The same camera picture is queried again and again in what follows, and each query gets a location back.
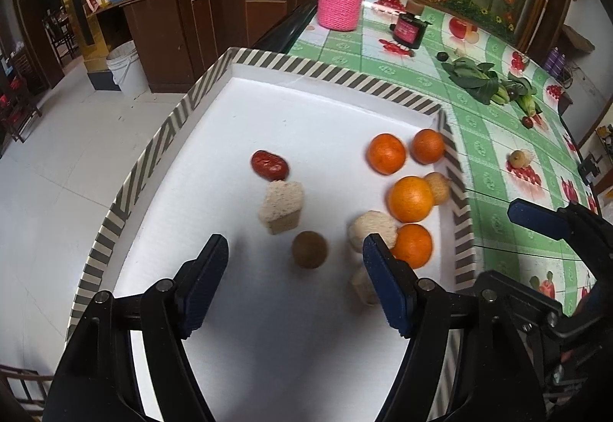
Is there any tan round fruit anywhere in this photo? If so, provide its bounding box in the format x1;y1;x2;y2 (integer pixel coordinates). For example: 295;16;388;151
424;172;451;206

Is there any white plastic bucket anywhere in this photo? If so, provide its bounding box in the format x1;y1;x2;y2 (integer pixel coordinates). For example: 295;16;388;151
106;40;149;98

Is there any black glossy chair back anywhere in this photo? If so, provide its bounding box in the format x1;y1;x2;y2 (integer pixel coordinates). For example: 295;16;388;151
251;1;319;54

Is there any dark wooden chair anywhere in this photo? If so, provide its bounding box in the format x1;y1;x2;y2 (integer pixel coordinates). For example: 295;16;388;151
43;8;77;61

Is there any purple bottle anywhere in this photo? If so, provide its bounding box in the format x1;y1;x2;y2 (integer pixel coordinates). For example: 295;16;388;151
543;47;568;78

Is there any brown wooden chair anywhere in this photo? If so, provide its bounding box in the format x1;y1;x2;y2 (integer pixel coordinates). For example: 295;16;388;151
0;365;53;422

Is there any small dark jar pink label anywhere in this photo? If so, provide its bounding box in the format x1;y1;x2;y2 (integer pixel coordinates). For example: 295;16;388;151
389;11;432;50

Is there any fruit print green tablecloth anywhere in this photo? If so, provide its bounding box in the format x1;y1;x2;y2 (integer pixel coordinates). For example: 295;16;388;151
287;0;605;318

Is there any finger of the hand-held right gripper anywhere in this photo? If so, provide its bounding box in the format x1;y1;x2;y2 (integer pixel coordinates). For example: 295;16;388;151
473;269;562;342
508;197;613;282

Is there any brown kiwi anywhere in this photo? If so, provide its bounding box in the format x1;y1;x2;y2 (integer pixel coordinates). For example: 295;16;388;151
292;231;330;270

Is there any green bok choy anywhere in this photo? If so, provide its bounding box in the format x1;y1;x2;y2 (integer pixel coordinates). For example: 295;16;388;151
441;58;508;106
506;72;544;116

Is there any orange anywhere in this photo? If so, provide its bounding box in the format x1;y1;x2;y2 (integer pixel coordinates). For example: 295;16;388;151
411;128;446;165
390;223;434;270
367;133;408;175
387;176;436;224

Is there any wooden chair red cushion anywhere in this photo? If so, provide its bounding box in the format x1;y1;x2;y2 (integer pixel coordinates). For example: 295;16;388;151
0;53;44;145

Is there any white tray with striped rim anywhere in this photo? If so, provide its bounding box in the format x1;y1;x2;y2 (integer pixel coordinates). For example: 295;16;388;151
66;47;476;422

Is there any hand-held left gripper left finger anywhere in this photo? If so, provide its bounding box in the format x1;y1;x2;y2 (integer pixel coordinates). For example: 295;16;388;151
43;234;230;422

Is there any brown wooden counter cabinet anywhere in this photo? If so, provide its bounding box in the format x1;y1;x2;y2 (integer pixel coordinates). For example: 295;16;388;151
89;0;321;93

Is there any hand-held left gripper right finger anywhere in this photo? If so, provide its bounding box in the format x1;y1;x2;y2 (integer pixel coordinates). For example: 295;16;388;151
362;234;547;422

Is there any cardboard box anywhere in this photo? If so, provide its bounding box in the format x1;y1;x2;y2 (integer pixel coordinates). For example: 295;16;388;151
562;25;595;52

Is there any beige sponge cake piece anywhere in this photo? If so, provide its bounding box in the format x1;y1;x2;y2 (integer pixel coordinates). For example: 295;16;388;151
348;210;399;254
259;180;305;236
351;265;381;306

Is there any beige longan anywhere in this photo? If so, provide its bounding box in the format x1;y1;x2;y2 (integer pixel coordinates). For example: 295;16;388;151
508;149;534;169

